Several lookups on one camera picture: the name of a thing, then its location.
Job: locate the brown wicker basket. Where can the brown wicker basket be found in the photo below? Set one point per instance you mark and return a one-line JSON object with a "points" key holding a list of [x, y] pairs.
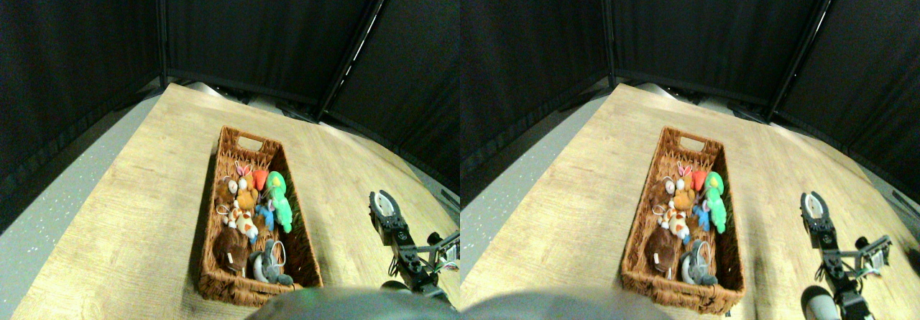
{"points": [[640, 280], [212, 277]]}

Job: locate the small dark brown plush toy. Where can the small dark brown plush toy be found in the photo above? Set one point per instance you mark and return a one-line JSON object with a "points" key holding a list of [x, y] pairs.
{"points": [[664, 193], [225, 193]]}

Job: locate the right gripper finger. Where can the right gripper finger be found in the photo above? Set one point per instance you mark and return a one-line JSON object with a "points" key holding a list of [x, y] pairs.
{"points": [[375, 212], [826, 209], [397, 208], [806, 213]]}

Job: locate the golden brown plush toy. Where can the golden brown plush toy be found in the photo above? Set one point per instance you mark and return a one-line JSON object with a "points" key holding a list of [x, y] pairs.
{"points": [[686, 199], [246, 199]]}

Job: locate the black curtain stand pole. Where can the black curtain stand pole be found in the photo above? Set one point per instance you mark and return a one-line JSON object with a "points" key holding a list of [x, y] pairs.
{"points": [[329, 97], [162, 32], [608, 32], [780, 97]]}

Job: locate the black bracket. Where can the black bracket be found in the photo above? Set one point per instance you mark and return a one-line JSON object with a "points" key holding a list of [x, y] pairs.
{"points": [[873, 254], [438, 248]]}

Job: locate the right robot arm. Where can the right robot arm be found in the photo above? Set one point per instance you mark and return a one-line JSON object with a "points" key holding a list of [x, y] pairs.
{"points": [[837, 284], [420, 273]]}

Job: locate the bright blue plush toy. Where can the bright blue plush toy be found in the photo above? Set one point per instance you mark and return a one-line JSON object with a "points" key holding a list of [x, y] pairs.
{"points": [[264, 218], [702, 218]]}

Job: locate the long bright green plush toy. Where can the long bright green plush toy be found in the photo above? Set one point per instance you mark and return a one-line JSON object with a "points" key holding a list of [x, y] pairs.
{"points": [[284, 213], [719, 215]]}

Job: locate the grey curtain stand foot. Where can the grey curtain stand foot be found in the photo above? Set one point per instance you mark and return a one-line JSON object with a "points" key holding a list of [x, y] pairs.
{"points": [[291, 110]]}

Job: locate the orange white plush toy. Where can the orange white plush toy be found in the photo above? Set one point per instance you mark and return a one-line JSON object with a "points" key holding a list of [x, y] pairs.
{"points": [[677, 224], [244, 223]]}

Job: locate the grey plush toy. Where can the grey plush toy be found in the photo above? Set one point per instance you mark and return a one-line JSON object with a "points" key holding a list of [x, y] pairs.
{"points": [[269, 266], [698, 266]]}

